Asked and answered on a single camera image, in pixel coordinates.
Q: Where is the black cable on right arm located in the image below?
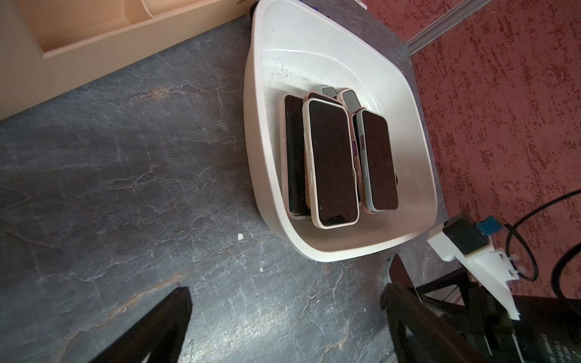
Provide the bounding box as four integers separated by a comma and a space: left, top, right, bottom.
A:
504, 188, 581, 300

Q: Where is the small phone pink case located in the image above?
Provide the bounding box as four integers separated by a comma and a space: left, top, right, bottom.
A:
337, 89, 362, 114

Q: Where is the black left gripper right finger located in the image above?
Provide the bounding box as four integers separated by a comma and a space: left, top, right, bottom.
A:
381, 283, 490, 362

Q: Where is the white plastic storage tub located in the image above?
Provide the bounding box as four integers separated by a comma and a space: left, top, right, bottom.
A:
244, 1, 438, 263

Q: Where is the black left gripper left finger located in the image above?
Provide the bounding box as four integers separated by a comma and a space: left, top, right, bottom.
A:
92, 287, 192, 362

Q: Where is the beige desk file organizer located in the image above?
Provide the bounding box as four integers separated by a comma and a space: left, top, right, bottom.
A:
1, 0, 254, 119

